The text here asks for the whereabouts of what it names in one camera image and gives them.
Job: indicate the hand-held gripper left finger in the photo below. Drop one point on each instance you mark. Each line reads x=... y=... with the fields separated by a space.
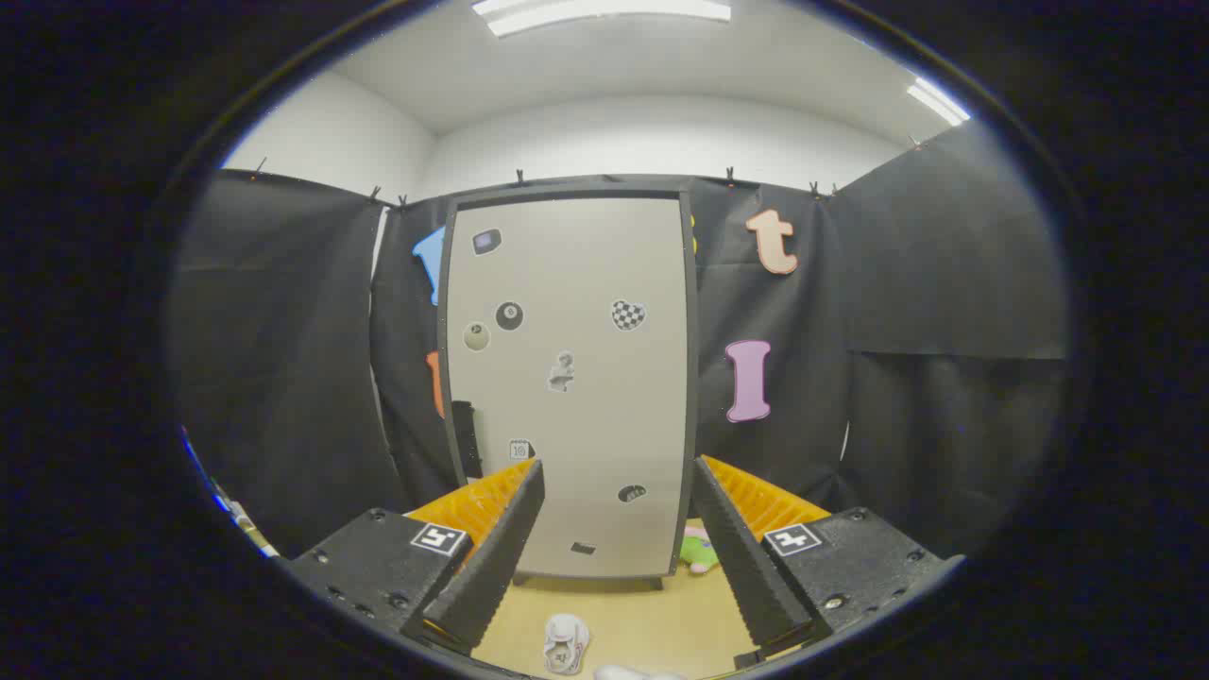
x=501 y=557

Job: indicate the long ceiling light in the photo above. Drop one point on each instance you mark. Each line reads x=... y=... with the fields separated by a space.
x=604 y=11

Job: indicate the light grey shoe cabinet door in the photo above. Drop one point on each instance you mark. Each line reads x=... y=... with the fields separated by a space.
x=576 y=283

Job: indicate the black backdrop cloth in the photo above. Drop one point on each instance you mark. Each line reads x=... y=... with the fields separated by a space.
x=283 y=331

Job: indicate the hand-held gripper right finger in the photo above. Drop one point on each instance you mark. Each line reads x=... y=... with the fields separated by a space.
x=746 y=567

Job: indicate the white shoe red logo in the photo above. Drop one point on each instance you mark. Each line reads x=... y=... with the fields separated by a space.
x=567 y=644

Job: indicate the small ceiling light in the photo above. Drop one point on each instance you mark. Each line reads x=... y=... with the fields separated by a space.
x=937 y=100

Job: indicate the dark grey shoe cabinet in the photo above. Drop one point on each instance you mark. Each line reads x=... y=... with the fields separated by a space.
x=693 y=378

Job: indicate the white device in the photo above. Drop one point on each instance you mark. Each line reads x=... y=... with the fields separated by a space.
x=253 y=531

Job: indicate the pink and green plush toy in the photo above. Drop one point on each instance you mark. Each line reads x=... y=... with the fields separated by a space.
x=699 y=555

